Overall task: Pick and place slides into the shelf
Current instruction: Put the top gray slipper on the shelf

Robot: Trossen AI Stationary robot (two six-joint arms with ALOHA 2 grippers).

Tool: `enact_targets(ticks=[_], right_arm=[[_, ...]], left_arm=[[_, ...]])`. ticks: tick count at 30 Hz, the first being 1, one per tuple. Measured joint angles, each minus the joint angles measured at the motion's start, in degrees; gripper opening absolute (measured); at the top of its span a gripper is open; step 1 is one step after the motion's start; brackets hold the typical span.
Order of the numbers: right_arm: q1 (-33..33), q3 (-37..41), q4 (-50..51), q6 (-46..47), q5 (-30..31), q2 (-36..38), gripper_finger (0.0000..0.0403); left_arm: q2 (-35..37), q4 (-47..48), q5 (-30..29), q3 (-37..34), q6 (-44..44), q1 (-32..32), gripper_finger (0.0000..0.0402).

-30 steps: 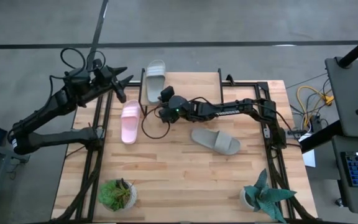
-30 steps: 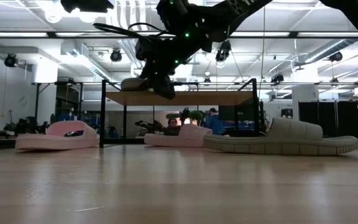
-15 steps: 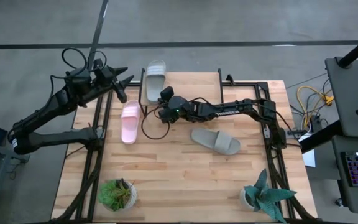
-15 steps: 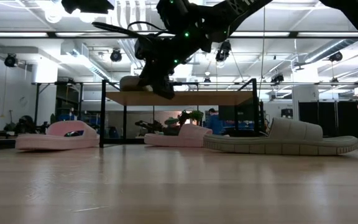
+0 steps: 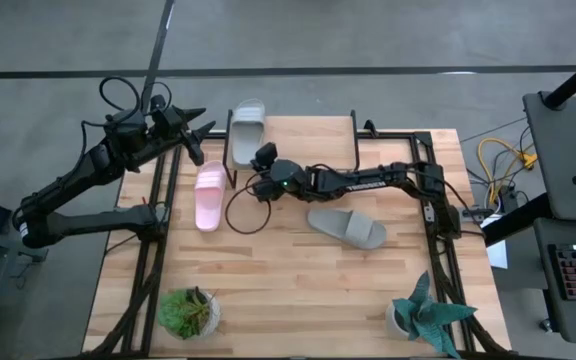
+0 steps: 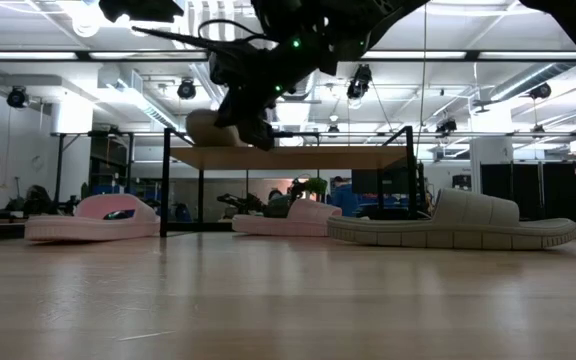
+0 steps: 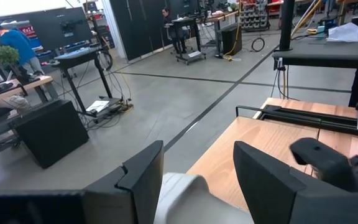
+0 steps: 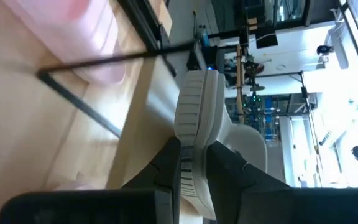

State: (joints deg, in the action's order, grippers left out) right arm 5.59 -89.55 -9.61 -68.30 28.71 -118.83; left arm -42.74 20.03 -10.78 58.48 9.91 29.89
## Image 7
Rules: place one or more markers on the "black rolling desk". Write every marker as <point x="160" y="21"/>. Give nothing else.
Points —
<point x="185" y="23"/>

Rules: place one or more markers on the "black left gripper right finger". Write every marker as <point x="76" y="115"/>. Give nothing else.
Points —
<point x="275" y="199"/>

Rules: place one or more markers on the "black pole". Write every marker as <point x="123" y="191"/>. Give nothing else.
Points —
<point x="287" y="25"/>

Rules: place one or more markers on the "dark grey side desk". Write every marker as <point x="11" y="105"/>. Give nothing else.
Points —
<point x="322" y="49"/>

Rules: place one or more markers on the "wooden shelf black metal frame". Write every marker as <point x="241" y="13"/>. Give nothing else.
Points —
<point x="259" y="149"/>

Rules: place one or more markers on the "white paper sheet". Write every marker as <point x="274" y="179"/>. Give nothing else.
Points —
<point x="97" y="106"/>

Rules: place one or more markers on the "small green potted tree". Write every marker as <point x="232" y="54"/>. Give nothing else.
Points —
<point x="5" y="55"/>

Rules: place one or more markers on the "wooden workbench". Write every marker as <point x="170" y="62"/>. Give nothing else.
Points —
<point x="39" y="81"/>

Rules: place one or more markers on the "person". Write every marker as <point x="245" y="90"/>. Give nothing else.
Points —
<point x="171" y="28"/>
<point x="19" y="46"/>

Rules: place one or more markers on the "large black display panel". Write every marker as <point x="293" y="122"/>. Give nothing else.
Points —
<point x="57" y="28"/>

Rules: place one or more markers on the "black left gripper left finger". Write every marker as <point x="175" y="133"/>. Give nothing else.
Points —
<point x="73" y="207"/>

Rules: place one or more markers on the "white crumpled cloth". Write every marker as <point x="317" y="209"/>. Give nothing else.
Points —
<point x="350" y="32"/>

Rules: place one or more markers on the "grey slide sandal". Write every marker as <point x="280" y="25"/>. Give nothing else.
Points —
<point x="191" y="202"/>

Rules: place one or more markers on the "black cabinets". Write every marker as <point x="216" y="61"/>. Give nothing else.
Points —
<point x="135" y="28"/>

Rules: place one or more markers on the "black standing desk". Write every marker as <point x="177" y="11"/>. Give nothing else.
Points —
<point x="73" y="57"/>

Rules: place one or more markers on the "parts bin rack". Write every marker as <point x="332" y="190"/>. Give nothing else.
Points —
<point x="253" y="15"/>

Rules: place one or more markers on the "black cube box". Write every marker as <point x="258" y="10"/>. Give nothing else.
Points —
<point x="51" y="133"/>

